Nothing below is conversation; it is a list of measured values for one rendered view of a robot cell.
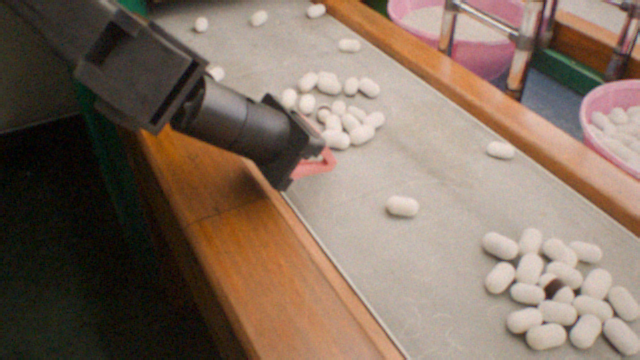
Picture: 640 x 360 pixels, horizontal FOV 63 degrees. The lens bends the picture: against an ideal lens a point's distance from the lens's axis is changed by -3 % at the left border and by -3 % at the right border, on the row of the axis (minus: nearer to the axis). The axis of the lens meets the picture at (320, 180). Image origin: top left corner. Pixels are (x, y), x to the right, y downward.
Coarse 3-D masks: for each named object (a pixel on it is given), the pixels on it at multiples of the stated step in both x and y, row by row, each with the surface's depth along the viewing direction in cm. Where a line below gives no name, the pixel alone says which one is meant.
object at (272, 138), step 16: (272, 96) 57; (256, 112) 50; (272, 112) 53; (288, 112) 54; (256, 128) 50; (272, 128) 52; (288, 128) 53; (304, 128) 53; (240, 144) 50; (256, 144) 51; (272, 144) 52; (288, 144) 53; (304, 144) 51; (256, 160) 53; (272, 160) 54; (288, 160) 52; (272, 176) 53; (288, 176) 52
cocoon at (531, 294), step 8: (512, 288) 49; (520, 288) 49; (528, 288) 48; (536, 288) 48; (512, 296) 49; (520, 296) 48; (528, 296) 48; (536, 296) 48; (544, 296) 48; (536, 304) 49
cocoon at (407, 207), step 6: (390, 198) 58; (396, 198) 58; (402, 198) 58; (408, 198) 58; (390, 204) 58; (396, 204) 57; (402, 204) 57; (408, 204) 57; (414, 204) 57; (390, 210) 58; (396, 210) 57; (402, 210) 57; (408, 210) 57; (414, 210) 57; (408, 216) 58
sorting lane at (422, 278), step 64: (256, 0) 106; (256, 64) 85; (320, 64) 85; (384, 64) 85; (320, 128) 71; (384, 128) 71; (448, 128) 71; (320, 192) 61; (384, 192) 61; (448, 192) 61; (512, 192) 61; (576, 192) 61; (384, 256) 54; (448, 256) 54; (384, 320) 48; (448, 320) 48; (576, 320) 48
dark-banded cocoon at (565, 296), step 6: (546, 276) 49; (552, 276) 49; (540, 282) 49; (546, 282) 49; (564, 288) 48; (570, 288) 48; (558, 294) 48; (564, 294) 48; (570, 294) 48; (552, 300) 49; (558, 300) 48; (564, 300) 48; (570, 300) 48
